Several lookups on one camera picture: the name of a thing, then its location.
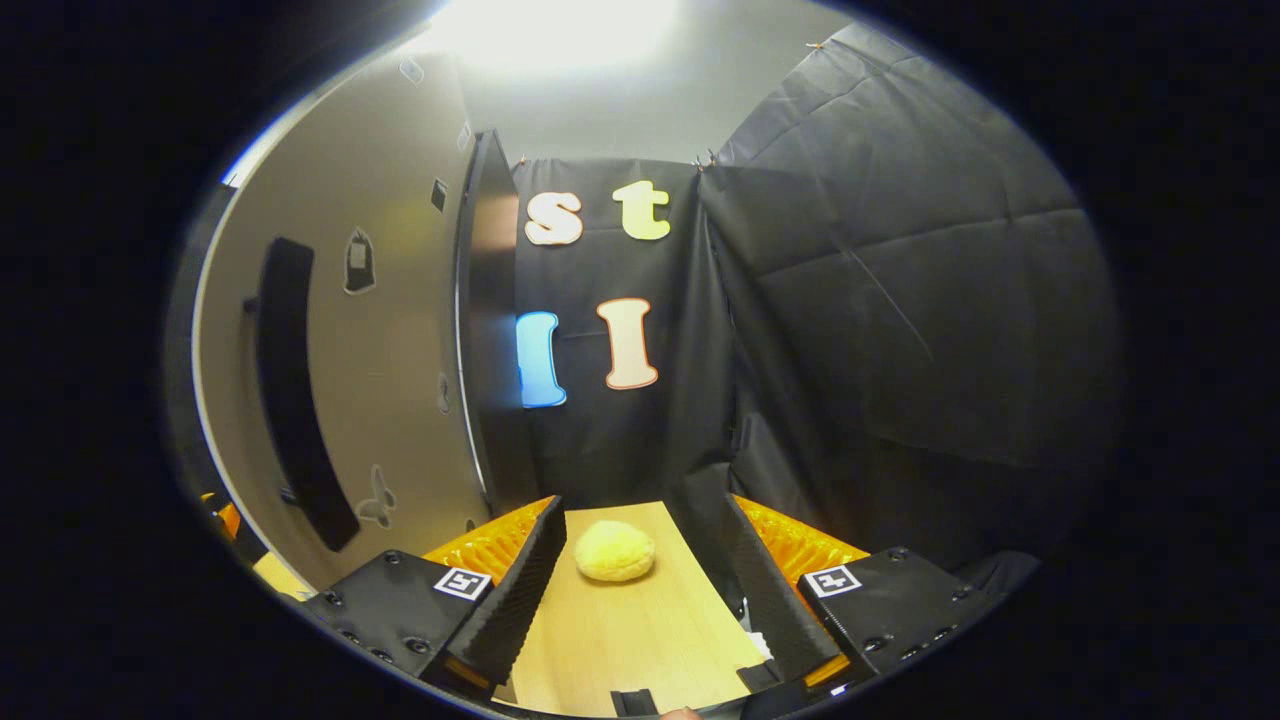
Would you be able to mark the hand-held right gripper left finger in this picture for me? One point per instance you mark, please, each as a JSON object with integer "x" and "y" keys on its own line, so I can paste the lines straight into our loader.
{"x": 520, "y": 595}

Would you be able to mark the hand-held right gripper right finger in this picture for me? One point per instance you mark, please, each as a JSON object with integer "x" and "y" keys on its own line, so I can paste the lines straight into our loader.
{"x": 770, "y": 600}

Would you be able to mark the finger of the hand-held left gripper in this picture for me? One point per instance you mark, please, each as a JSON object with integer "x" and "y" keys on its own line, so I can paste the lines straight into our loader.
{"x": 225, "y": 515}

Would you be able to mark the dark grey cabinet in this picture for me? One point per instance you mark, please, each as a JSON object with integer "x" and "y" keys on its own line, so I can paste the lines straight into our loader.
{"x": 495, "y": 350}

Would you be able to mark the yellow round bread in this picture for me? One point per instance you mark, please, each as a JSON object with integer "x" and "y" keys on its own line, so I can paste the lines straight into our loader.
{"x": 615, "y": 552}

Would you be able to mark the black backdrop cloth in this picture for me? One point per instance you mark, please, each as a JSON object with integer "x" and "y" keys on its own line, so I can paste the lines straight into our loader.
{"x": 900, "y": 320}

